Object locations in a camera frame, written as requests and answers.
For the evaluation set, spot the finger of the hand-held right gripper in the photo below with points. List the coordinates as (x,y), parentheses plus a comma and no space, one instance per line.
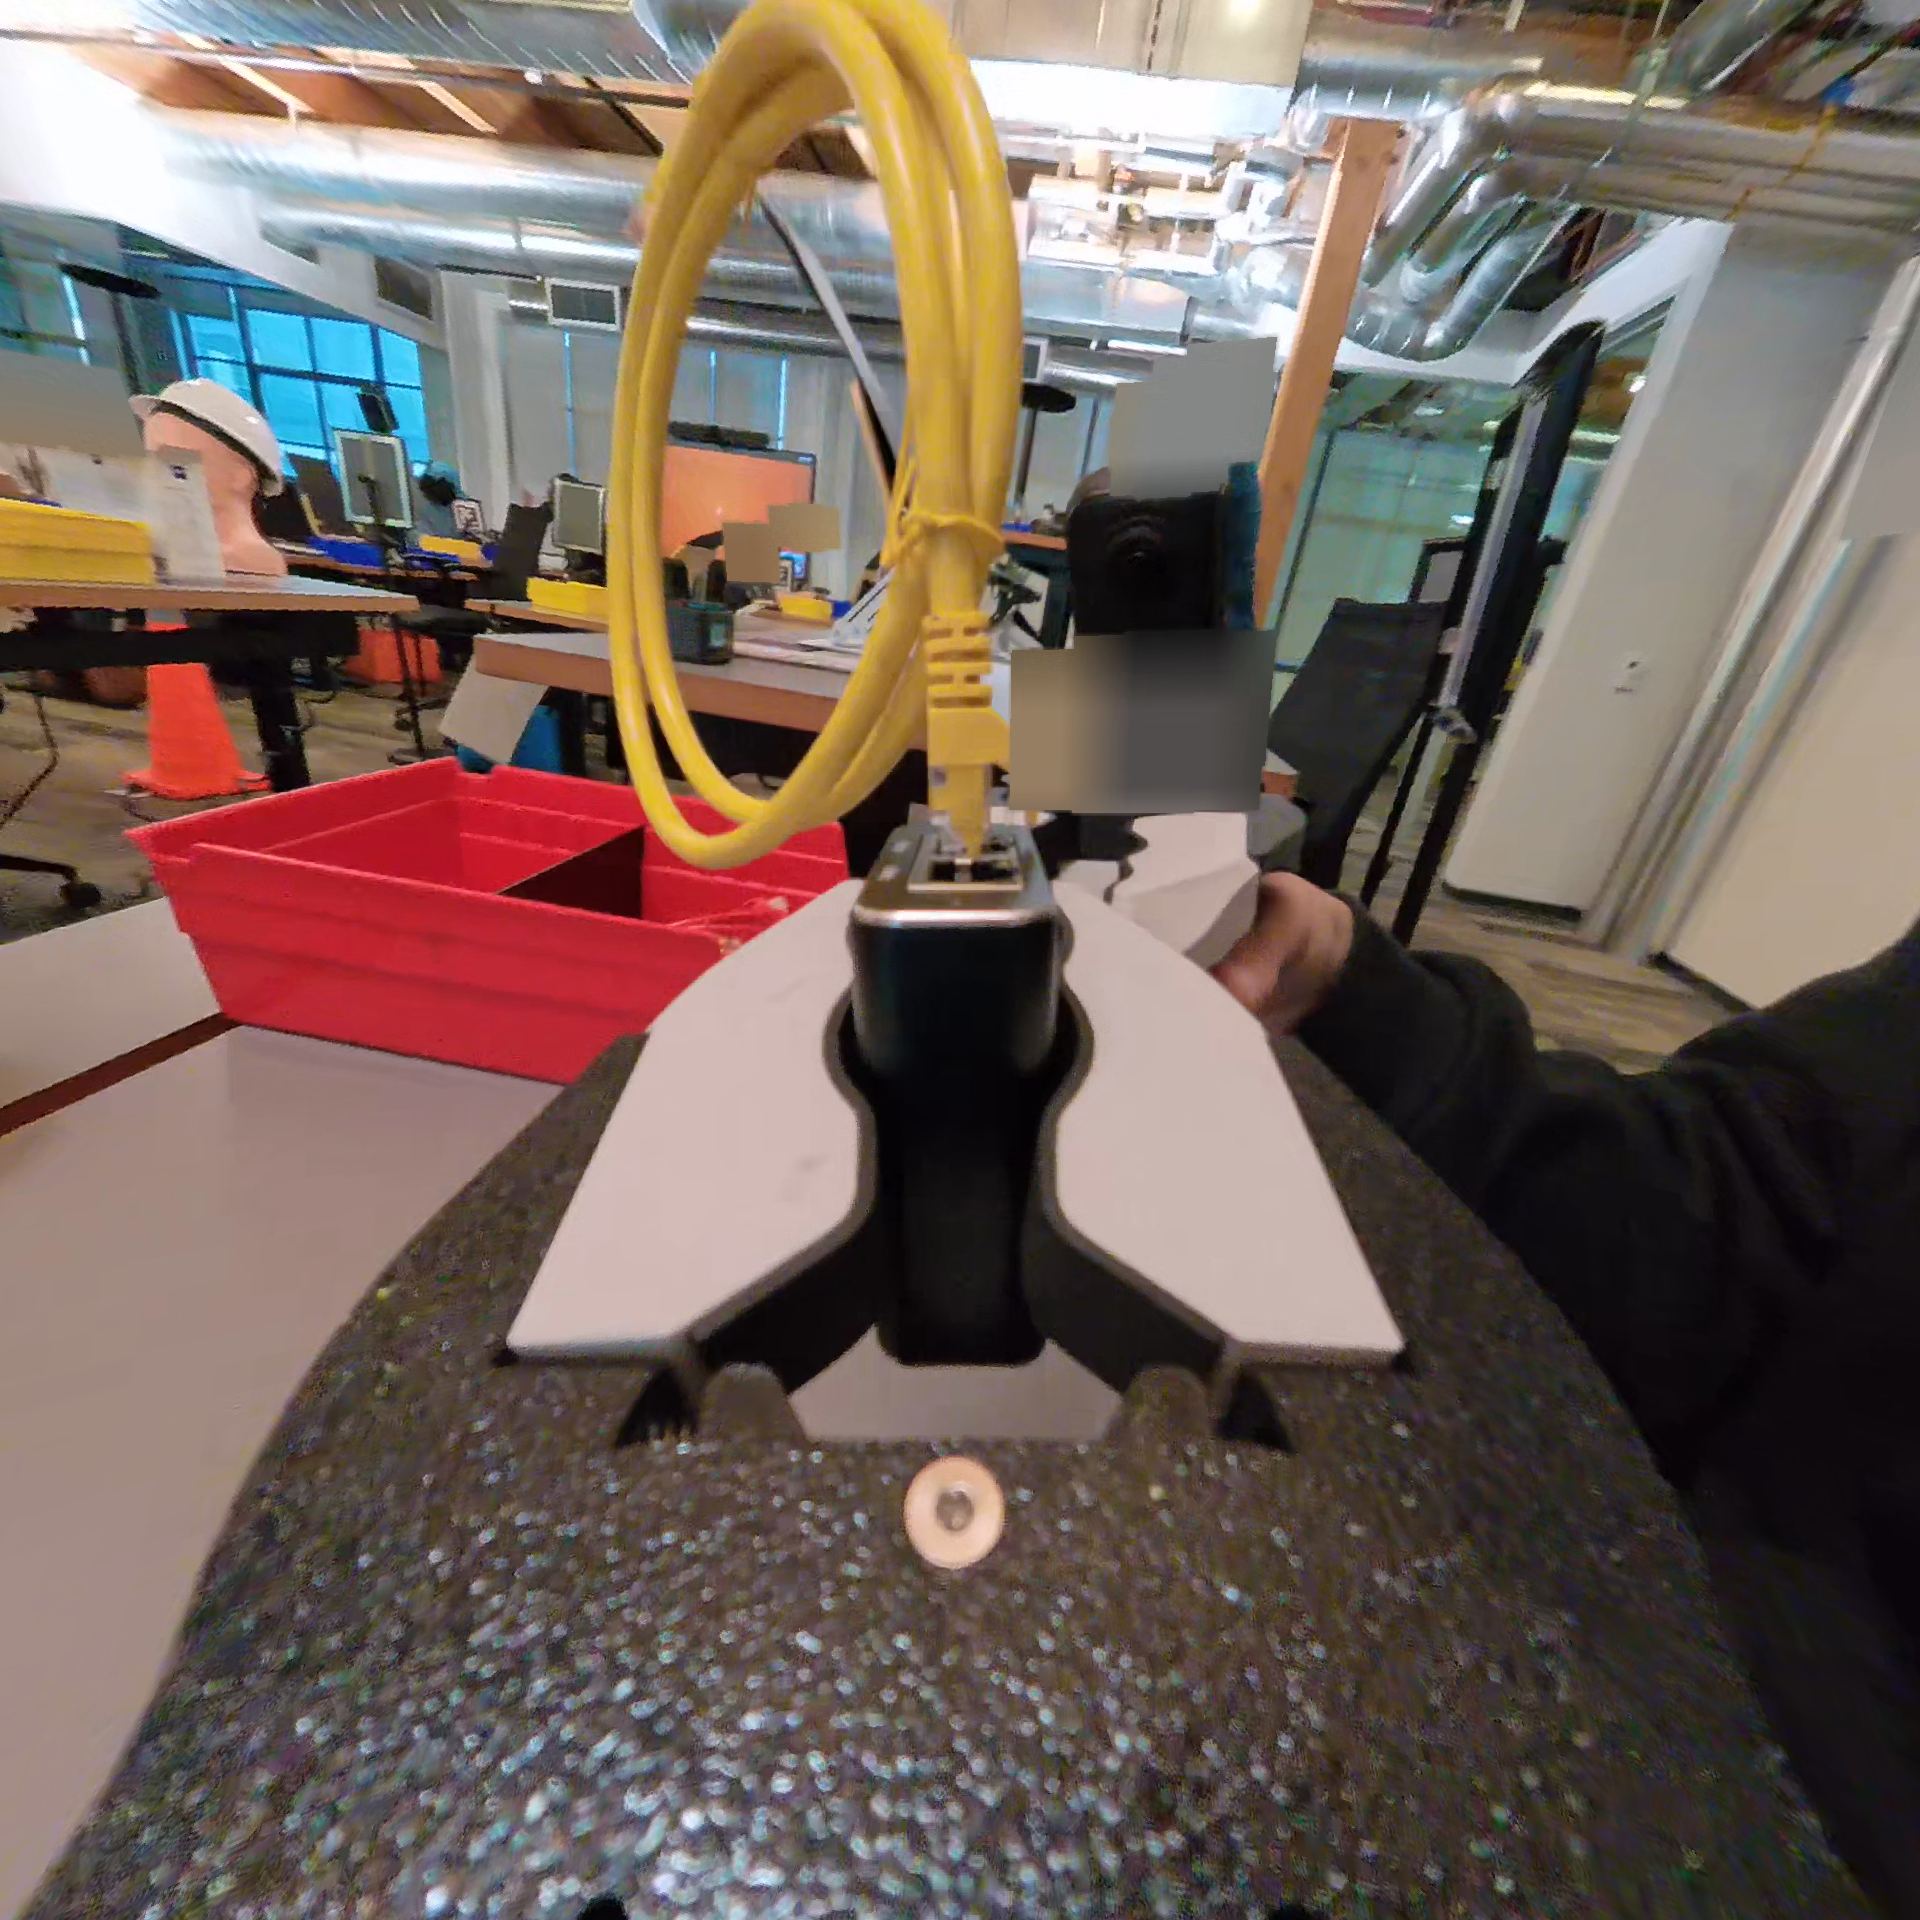
(1186,884)

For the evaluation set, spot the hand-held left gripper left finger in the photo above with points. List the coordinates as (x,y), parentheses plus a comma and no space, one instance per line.
(703,1187)

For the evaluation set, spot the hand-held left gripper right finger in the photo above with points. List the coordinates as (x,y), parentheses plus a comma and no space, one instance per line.
(1217,1187)

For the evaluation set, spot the black network switch box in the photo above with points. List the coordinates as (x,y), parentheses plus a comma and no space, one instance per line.
(962,1050)

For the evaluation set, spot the red plastic bin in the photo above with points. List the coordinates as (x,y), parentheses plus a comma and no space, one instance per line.
(374,963)

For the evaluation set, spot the person's right hand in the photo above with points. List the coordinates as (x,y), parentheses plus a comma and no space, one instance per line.
(1290,946)

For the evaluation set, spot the orange screen monitor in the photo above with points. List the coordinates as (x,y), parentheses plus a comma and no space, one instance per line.
(733,495)

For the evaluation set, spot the wood-edged office table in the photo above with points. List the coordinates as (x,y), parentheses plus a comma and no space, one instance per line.
(199,595)
(753,684)

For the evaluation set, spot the black desktop device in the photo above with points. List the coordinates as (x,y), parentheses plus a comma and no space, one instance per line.
(702,632)

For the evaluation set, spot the small desktop monitor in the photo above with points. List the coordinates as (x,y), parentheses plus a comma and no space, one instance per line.
(578,515)
(374,469)

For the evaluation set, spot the orange traffic cone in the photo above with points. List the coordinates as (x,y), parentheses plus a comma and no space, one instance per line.
(188,736)

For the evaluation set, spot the pink mannequin head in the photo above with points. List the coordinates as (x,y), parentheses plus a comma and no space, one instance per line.
(226,520)

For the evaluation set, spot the yellow storage bin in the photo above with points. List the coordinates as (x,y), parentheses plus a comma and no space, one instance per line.
(77,540)

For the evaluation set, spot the white hard hat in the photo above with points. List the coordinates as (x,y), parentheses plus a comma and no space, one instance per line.
(211,416)

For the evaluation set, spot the slim wooden post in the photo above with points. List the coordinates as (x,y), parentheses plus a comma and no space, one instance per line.
(1324,374)

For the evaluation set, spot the silver ventilation duct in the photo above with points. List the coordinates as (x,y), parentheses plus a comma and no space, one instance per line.
(1574,150)

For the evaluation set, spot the silver metal door frame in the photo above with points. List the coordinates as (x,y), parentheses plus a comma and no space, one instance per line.
(1767,600)

